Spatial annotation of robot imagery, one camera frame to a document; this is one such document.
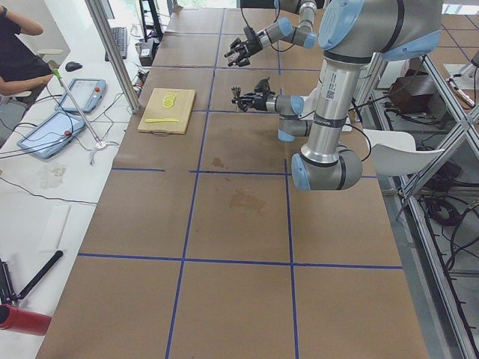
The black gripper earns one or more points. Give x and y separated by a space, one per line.
260 102
250 42

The steel measuring jigger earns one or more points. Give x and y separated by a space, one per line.
236 91

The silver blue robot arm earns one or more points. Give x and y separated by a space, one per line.
294 24
349 33

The bamboo cutting board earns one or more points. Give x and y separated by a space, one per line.
181 110

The yellow plastic knife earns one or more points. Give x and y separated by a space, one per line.
162 120

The black keyboard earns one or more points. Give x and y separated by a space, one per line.
120 37

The far blue teach pendant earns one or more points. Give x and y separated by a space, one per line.
86 92

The blue teach pendant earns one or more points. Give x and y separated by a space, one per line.
86 92
52 135

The black computer mouse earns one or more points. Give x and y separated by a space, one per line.
72 66

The near blue teach pendant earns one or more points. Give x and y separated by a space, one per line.
52 135

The white foam block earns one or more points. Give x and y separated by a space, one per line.
54 228

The seated person black shirt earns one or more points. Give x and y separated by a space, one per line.
21 69

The black rod tool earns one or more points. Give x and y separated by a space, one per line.
38 277

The black tripod device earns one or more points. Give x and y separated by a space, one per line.
7 292

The red cylinder bottle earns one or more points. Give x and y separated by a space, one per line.
24 321

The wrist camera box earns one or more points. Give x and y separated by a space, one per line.
262 86

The aluminium frame post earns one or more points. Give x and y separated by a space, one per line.
101 23

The green handled reacher stick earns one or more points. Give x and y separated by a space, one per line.
100 144

